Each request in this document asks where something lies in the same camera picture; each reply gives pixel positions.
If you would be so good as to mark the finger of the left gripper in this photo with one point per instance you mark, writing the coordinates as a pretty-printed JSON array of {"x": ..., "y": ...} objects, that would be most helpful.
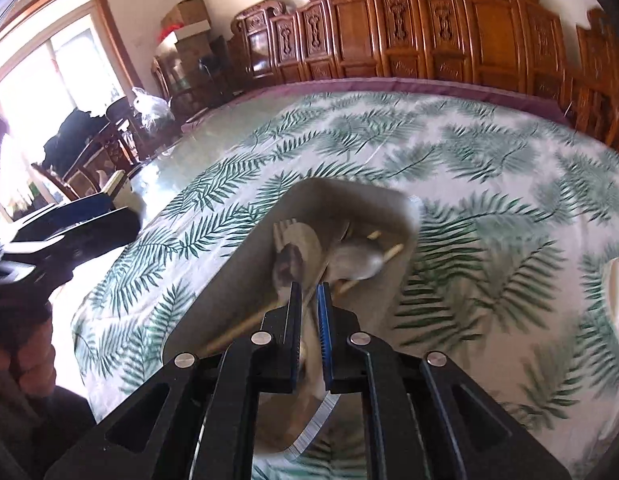
[
  {"x": 57, "y": 256},
  {"x": 51, "y": 219}
]

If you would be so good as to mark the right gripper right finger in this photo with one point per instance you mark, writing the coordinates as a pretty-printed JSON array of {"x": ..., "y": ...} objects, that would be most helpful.
[{"x": 344, "y": 368}]

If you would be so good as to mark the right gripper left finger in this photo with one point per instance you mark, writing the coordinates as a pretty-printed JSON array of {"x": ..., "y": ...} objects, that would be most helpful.
[{"x": 279, "y": 364}]

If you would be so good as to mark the wooden chopstick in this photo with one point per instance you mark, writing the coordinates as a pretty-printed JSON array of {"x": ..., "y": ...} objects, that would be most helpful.
[{"x": 358, "y": 260}]

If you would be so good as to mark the person hand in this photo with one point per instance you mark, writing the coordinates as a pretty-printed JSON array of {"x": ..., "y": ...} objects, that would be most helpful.
[{"x": 27, "y": 354}]

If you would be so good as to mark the wooden side chair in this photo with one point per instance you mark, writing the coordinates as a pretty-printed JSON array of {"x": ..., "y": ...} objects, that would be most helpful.
[{"x": 87, "y": 150}]

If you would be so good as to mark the wooden fork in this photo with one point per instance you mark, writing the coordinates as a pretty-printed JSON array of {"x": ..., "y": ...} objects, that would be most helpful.
[{"x": 298, "y": 252}]

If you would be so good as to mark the white plastic bag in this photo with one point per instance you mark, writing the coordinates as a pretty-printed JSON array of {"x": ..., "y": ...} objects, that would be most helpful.
[{"x": 155, "y": 112}]

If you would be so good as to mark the palm leaf tablecloth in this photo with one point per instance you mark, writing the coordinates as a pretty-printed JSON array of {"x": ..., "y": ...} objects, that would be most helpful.
[{"x": 519, "y": 218}]

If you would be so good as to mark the cardboard boxes stack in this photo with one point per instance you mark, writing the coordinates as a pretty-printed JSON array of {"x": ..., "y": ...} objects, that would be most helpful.
[{"x": 185, "y": 34}]

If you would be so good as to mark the carved wooden bench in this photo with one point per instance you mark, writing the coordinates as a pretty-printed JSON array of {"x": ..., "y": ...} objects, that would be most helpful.
[{"x": 512, "y": 45}]

